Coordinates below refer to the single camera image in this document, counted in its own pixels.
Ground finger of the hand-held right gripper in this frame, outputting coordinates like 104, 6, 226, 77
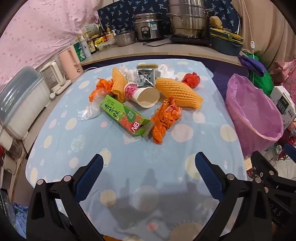
251, 151, 280, 183
284, 143, 296, 160

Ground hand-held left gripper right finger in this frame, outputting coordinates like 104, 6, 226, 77
195, 152, 273, 241

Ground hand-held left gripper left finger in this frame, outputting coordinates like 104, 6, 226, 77
26, 153, 104, 241

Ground bin with pink liner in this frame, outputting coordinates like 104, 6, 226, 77
225, 74, 284, 158

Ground green drink carton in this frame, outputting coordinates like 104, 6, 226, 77
100, 94, 155, 138

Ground large orange plastic wrapper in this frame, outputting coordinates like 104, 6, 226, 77
150, 97, 183, 144

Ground large orange foam net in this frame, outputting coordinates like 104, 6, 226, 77
155, 77, 204, 110

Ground pink printed paper cup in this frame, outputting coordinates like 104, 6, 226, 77
124, 82, 160, 109

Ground red plastic bag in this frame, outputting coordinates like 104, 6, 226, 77
181, 72, 201, 90

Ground silver patterned box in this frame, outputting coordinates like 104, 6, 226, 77
136, 68, 156, 88

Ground clear glass bottle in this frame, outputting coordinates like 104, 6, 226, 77
264, 144, 284, 163

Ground blue dotted tablecloth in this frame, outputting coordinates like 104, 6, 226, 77
25, 59, 249, 241

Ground white cardboard box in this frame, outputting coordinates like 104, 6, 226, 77
269, 85, 296, 116

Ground clear plastic bag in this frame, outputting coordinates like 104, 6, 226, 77
77, 89, 109, 121

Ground green plastic bag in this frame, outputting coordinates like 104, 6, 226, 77
243, 51, 274, 96

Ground pink floral cloth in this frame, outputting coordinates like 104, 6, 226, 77
268, 59, 296, 88

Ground small orange plastic wrapper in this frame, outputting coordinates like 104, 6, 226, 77
89, 77, 114, 102

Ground purple cloth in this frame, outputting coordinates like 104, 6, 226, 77
238, 54, 267, 77

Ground white bin with clear lid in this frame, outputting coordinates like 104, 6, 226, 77
0, 66, 52, 141

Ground folded orange foam net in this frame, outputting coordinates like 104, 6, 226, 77
111, 67, 129, 102

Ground white glass kettle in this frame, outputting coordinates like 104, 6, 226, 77
39, 61, 73, 95

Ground pink electric kettle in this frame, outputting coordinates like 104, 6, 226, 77
57, 45, 84, 80

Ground beige curtain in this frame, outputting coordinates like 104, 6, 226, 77
231, 0, 296, 67

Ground dark blue plastic basin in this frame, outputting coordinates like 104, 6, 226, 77
209, 28, 245, 56

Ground green stacked cans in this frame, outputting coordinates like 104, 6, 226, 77
73, 42, 85, 62

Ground white plastic bottle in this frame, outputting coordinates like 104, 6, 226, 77
80, 36, 91, 59

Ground soy sauce bottle white label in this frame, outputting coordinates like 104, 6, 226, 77
87, 35, 97, 55

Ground clear plastic food container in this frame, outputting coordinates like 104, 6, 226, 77
97, 41, 116, 52

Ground light wooden counter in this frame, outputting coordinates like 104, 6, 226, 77
81, 39, 243, 67

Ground black induction cooker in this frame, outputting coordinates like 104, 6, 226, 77
170, 36, 212, 47

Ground small steel lidded pot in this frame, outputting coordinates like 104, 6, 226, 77
114, 28, 136, 47

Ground yellow capped seasoning bottle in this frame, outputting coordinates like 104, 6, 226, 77
105, 27, 115, 42

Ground white printed box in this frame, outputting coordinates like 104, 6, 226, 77
83, 23, 100, 37

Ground yellow loofah sponge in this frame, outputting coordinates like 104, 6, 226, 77
209, 16, 223, 29

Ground pink dotted curtain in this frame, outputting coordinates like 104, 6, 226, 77
0, 0, 102, 81

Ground large steel steamer pot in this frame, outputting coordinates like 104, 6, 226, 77
166, 0, 215, 39

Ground steel rice cooker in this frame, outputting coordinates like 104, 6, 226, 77
133, 13, 170, 42

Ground navy patterned cloth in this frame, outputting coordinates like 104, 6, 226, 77
97, 0, 241, 37

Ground white cable with switch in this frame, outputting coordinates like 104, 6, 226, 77
243, 0, 257, 84

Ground black power cable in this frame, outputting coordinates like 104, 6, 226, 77
143, 40, 171, 47

